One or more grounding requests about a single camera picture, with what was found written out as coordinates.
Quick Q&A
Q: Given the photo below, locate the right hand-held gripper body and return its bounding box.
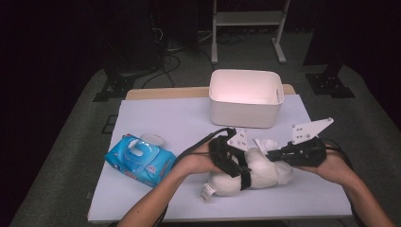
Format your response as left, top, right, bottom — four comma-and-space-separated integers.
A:
284, 117, 335, 168

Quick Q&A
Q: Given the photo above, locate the blue wet wipes pack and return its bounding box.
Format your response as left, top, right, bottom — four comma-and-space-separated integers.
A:
104, 131, 178, 187

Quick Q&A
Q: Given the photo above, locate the white plastic storage box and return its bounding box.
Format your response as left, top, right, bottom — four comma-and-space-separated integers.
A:
208, 68, 286, 130

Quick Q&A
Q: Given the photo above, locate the white wet wipe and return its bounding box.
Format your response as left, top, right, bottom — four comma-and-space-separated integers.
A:
253, 137, 280, 155

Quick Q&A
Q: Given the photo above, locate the dark floor socket plate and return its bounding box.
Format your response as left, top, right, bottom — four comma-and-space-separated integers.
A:
101, 114, 119, 135

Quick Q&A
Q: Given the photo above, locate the black stand base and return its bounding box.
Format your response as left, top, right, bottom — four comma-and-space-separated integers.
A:
305, 63, 357, 99
93, 67, 136, 103

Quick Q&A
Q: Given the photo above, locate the right hand-held gripper cable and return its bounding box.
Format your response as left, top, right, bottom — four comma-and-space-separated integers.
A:
321, 137, 367, 227

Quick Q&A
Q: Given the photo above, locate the black floor cable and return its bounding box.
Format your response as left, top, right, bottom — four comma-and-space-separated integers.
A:
140, 53, 183, 90

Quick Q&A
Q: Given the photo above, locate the person's left hand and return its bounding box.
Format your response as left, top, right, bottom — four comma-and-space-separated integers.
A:
174, 141, 220, 177

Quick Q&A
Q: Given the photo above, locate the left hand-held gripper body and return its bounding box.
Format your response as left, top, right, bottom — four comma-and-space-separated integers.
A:
208, 128, 250, 173

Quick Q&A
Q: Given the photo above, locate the white metal stand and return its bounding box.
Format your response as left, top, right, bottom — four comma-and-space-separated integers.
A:
211, 0, 291, 65

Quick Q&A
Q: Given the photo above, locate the left hand-held gripper cable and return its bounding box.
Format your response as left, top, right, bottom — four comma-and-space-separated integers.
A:
171, 127, 237, 166

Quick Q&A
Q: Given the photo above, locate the panda plush toy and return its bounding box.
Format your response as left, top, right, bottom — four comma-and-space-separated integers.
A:
200, 138, 295, 203

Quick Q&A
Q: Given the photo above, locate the person's right hand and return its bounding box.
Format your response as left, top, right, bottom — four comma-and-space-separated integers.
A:
296, 147, 357, 186

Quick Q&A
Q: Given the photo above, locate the hand-held gripper cable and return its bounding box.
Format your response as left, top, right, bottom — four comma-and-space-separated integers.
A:
171, 127, 237, 166
321, 137, 367, 227

